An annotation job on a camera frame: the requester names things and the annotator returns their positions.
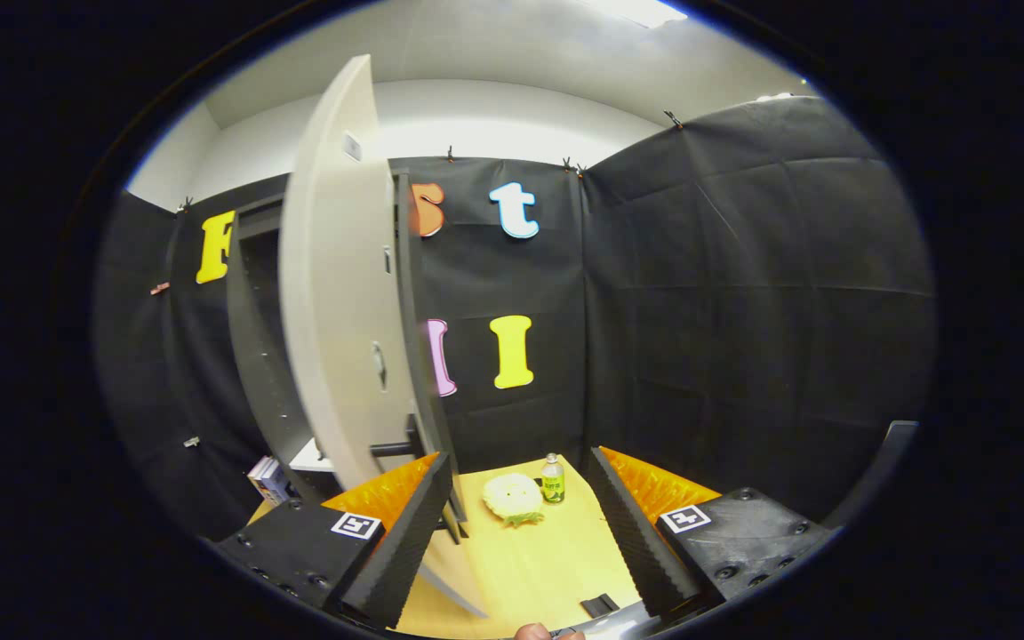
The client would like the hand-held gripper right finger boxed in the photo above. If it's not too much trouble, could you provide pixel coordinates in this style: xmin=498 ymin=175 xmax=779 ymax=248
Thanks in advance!
xmin=585 ymin=446 xmax=837 ymax=620

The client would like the blue book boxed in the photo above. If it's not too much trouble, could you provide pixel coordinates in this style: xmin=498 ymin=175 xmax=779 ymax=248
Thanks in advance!
xmin=259 ymin=459 xmax=292 ymax=500

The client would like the ceiling light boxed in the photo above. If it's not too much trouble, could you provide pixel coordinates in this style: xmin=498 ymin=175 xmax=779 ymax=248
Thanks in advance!
xmin=579 ymin=0 xmax=689 ymax=30

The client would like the beige shoe cabinet door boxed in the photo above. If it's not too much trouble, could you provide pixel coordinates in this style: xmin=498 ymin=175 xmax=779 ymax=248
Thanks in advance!
xmin=279 ymin=55 xmax=488 ymax=620

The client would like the small green label bottle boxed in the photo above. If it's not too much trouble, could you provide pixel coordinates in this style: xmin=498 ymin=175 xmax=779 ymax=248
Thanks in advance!
xmin=540 ymin=453 xmax=566 ymax=505

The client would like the white book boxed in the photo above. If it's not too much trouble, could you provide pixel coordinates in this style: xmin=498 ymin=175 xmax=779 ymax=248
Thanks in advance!
xmin=247 ymin=457 xmax=275 ymax=506

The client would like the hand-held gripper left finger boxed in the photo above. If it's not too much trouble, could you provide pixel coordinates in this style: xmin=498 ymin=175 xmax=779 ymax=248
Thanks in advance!
xmin=210 ymin=452 xmax=456 ymax=630

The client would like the dark grey curved bar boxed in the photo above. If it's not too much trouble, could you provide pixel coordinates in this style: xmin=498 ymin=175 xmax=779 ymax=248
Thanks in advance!
xmin=821 ymin=420 xmax=921 ymax=534

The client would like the black backdrop cloth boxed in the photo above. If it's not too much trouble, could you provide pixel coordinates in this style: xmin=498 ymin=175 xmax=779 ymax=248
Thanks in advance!
xmin=92 ymin=96 xmax=935 ymax=543

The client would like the grey shoe cabinet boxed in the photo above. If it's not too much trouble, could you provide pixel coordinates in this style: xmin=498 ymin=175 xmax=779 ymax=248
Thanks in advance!
xmin=226 ymin=169 xmax=470 ymax=545

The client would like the pale yellow round object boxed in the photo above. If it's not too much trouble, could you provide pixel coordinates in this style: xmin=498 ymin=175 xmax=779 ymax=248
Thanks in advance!
xmin=483 ymin=473 xmax=546 ymax=528

